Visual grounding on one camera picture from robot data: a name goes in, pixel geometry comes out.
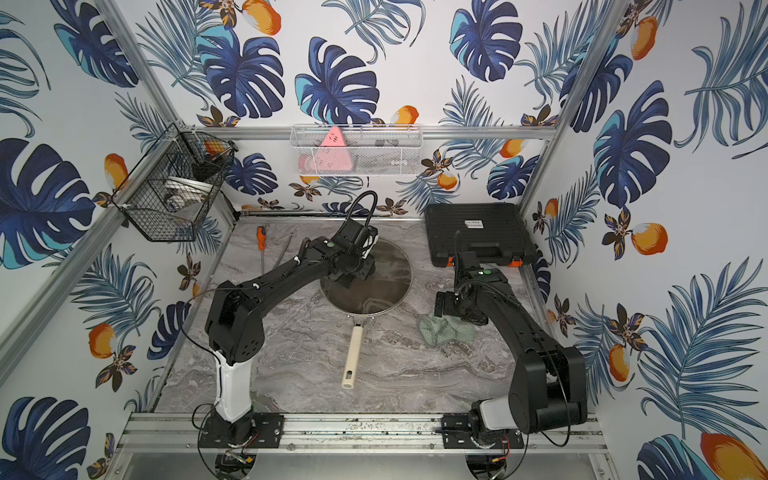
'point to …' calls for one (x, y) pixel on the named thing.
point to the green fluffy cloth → (440, 330)
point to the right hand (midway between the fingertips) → (456, 312)
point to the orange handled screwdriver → (261, 244)
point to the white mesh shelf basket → (376, 150)
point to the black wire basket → (174, 185)
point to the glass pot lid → (388, 258)
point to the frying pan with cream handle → (364, 301)
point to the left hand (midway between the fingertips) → (366, 259)
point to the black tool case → (498, 232)
